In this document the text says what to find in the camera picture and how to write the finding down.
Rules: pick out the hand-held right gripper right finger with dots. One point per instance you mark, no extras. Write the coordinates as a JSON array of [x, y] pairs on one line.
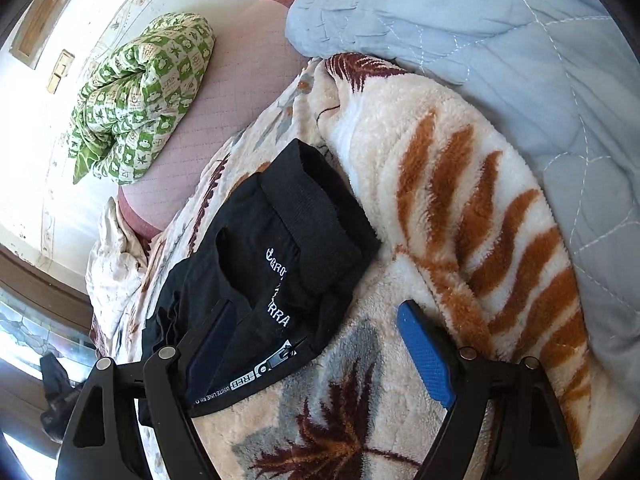
[[425, 355]]

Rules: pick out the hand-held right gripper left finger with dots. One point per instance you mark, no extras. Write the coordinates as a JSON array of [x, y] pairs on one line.
[[210, 345]]

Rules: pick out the black pants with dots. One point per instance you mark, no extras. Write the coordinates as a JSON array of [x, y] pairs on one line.
[[260, 220]]

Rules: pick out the leaf-print fleece blanket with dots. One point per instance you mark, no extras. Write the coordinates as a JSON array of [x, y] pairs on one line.
[[400, 270]]

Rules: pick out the white patterned pillow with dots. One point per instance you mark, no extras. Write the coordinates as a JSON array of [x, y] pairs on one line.
[[112, 250]]

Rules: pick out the dark cloth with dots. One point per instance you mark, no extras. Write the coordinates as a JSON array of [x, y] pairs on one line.
[[57, 390]]

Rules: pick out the stained glass window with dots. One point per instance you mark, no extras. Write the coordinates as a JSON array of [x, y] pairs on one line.
[[35, 340]]

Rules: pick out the pink padded headboard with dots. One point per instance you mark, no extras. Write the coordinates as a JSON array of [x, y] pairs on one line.
[[225, 110]]

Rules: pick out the green and white checked quilt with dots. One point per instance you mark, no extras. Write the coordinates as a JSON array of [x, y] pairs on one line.
[[145, 105]]

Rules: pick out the light blue quilted blanket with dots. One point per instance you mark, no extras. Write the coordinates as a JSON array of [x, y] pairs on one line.
[[475, 35]]

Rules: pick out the wall switch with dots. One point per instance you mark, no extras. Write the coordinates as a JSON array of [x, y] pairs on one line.
[[62, 71]]

